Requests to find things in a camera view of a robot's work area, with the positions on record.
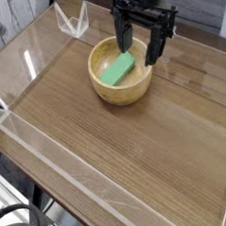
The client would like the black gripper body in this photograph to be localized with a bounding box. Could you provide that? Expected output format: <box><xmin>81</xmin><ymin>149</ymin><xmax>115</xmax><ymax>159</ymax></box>
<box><xmin>111</xmin><ymin>0</ymin><xmax>178</xmax><ymax>38</ymax></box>

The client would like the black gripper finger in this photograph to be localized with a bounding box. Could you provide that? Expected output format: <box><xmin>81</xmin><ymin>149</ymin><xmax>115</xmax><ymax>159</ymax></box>
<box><xmin>113</xmin><ymin>10</ymin><xmax>132</xmax><ymax>53</ymax></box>
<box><xmin>145</xmin><ymin>25</ymin><xmax>166</xmax><ymax>65</ymax></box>

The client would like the green rectangular block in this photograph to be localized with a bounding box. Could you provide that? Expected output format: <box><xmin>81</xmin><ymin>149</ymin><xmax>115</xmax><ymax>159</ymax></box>
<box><xmin>98</xmin><ymin>51</ymin><xmax>135</xmax><ymax>86</ymax></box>

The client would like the brown wooden bowl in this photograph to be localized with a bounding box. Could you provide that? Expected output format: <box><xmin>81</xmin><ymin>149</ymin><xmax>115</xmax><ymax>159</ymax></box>
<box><xmin>87</xmin><ymin>36</ymin><xmax>152</xmax><ymax>106</ymax></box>

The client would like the black table leg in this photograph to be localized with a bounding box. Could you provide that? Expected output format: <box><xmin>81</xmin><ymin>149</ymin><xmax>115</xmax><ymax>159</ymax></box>
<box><xmin>32</xmin><ymin>185</ymin><xmax>43</xmax><ymax>209</ymax></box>

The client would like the clear acrylic corner bracket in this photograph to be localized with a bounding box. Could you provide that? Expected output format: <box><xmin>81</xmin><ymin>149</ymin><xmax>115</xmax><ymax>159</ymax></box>
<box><xmin>54</xmin><ymin>2</ymin><xmax>89</xmax><ymax>39</ymax></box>

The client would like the black cable loop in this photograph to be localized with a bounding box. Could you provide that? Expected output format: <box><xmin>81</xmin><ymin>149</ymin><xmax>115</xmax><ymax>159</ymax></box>
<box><xmin>0</xmin><ymin>201</ymin><xmax>43</xmax><ymax>226</ymax></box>

